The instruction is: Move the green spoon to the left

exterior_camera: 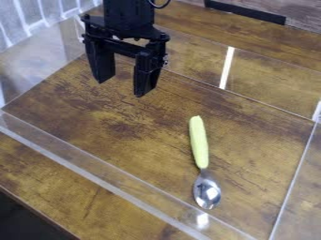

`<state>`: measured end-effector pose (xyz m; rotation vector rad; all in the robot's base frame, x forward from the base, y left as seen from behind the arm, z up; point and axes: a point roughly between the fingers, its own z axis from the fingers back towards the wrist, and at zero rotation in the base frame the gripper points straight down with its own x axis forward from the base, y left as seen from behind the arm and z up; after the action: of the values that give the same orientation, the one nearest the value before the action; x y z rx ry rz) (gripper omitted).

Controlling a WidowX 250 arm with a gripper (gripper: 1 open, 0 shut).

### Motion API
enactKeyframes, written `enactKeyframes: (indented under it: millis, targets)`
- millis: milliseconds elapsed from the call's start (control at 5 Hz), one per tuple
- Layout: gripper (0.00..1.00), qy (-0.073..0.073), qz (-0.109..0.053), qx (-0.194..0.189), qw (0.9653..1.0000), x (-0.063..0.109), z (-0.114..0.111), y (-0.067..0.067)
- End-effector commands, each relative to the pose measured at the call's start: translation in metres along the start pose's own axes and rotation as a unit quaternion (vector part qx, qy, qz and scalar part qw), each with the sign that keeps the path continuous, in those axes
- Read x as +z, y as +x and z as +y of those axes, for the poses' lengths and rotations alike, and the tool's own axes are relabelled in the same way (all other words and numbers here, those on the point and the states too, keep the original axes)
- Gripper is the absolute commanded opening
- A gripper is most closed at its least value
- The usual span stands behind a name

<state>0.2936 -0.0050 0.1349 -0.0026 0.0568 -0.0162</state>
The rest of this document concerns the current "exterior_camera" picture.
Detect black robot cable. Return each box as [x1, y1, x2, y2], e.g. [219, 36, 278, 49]
[147, 0, 173, 9]

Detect black bar at table edge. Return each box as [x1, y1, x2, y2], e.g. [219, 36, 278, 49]
[203, 0, 286, 25]

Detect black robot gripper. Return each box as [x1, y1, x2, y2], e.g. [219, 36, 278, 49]
[80, 0, 171, 98]

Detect green handled metal spoon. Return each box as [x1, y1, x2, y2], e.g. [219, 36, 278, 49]
[190, 115, 222, 209]

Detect clear acrylic tray enclosure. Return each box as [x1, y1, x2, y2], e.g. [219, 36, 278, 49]
[0, 18, 321, 240]

